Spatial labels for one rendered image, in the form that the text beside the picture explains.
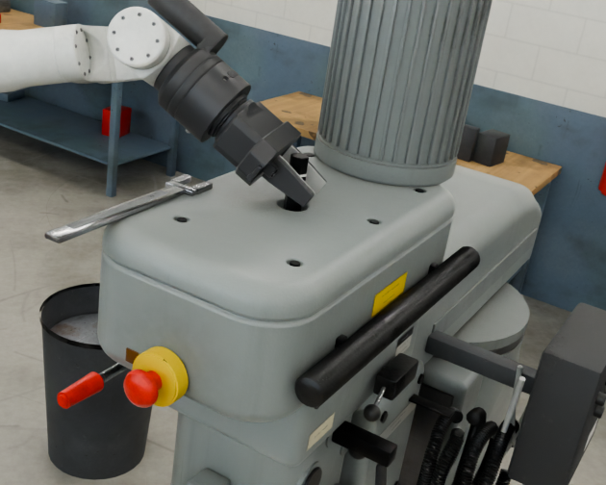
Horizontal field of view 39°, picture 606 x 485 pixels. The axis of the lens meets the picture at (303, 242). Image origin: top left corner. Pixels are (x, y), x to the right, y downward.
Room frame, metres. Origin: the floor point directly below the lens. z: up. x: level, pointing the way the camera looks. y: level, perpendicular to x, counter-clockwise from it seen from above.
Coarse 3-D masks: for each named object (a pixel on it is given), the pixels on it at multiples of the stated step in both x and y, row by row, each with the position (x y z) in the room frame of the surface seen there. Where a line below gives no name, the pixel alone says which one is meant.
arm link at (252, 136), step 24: (216, 72) 0.96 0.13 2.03; (192, 96) 0.94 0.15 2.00; (216, 96) 0.94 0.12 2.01; (240, 96) 0.97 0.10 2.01; (192, 120) 0.94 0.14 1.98; (216, 120) 0.94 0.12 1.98; (240, 120) 0.93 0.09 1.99; (264, 120) 0.97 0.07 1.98; (216, 144) 0.93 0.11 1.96; (240, 144) 0.93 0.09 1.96; (264, 144) 0.91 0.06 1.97; (288, 144) 0.95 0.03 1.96; (240, 168) 0.91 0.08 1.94; (264, 168) 0.94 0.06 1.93
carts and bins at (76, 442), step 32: (96, 288) 3.03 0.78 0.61; (64, 320) 2.92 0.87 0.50; (96, 320) 2.95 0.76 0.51; (64, 352) 2.61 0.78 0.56; (96, 352) 2.59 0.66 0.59; (64, 384) 2.62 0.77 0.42; (64, 416) 2.63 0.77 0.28; (96, 416) 2.61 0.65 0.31; (128, 416) 2.67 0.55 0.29; (64, 448) 2.64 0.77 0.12; (96, 448) 2.62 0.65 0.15; (128, 448) 2.69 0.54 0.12
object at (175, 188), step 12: (180, 180) 0.96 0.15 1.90; (156, 192) 0.90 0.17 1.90; (168, 192) 0.91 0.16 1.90; (180, 192) 0.92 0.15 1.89; (192, 192) 0.93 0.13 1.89; (120, 204) 0.86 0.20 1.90; (132, 204) 0.86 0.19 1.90; (144, 204) 0.87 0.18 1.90; (156, 204) 0.88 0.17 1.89; (96, 216) 0.82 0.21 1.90; (108, 216) 0.82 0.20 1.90; (120, 216) 0.83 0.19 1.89; (60, 228) 0.77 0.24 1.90; (72, 228) 0.78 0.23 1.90; (84, 228) 0.78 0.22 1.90; (96, 228) 0.80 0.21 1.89; (60, 240) 0.75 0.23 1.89
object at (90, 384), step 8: (112, 368) 0.83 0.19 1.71; (120, 368) 0.84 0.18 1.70; (88, 376) 0.80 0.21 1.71; (96, 376) 0.80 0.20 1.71; (104, 376) 0.82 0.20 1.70; (112, 376) 0.82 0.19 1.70; (72, 384) 0.78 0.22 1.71; (80, 384) 0.78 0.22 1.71; (88, 384) 0.79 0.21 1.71; (96, 384) 0.80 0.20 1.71; (64, 392) 0.77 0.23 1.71; (72, 392) 0.77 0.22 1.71; (80, 392) 0.78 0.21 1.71; (88, 392) 0.78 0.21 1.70; (96, 392) 0.80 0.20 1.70; (64, 400) 0.76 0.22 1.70; (72, 400) 0.76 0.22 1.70; (80, 400) 0.77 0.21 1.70
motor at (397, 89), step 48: (384, 0) 1.09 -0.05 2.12; (432, 0) 1.08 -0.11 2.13; (480, 0) 1.11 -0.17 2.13; (336, 48) 1.14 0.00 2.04; (384, 48) 1.09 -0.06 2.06; (432, 48) 1.08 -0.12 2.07; (480, 48) 1.14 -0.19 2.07; (336, 96) 1.12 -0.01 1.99; (384, 96) 1.08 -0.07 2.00; (432, 96) 1.08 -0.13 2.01; (336, 144) 1.11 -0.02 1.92; (384, 144) 1.08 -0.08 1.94; (432, 144) 1.09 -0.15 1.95
